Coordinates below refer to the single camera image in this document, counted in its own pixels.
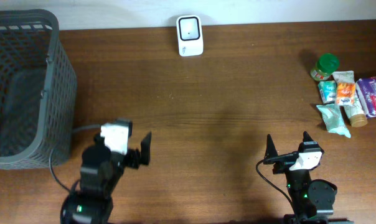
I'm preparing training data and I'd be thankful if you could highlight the teal wet wipes pack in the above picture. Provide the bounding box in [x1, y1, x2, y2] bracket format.
[316, 103, 351, 138]

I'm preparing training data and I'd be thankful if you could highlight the small teal tissue pack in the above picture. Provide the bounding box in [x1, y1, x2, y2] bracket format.
[318, 81, 337, 104]

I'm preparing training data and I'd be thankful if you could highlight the white Pantene tube gold cap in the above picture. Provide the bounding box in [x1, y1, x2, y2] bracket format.
[332, 71, 367, 128]

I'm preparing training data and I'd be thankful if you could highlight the orange tissue pack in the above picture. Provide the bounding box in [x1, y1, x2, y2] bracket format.
[336, 82, 355, 106]

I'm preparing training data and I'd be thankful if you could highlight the green lidded jar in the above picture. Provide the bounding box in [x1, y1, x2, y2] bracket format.
[310, 53, 340, 82]

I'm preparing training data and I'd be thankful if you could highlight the purple red Carefree pad pack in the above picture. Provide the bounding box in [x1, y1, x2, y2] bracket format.
[356, 77, 376, 118]

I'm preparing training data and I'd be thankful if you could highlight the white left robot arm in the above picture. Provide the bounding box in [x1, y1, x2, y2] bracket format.
[60, 119, 152, 224]

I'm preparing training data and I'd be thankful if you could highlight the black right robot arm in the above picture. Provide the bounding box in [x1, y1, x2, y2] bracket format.
[256, 132, 352, 224]

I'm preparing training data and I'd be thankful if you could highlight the grey plastic basket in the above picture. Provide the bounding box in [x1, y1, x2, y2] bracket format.
[0, 9, 77, 170]

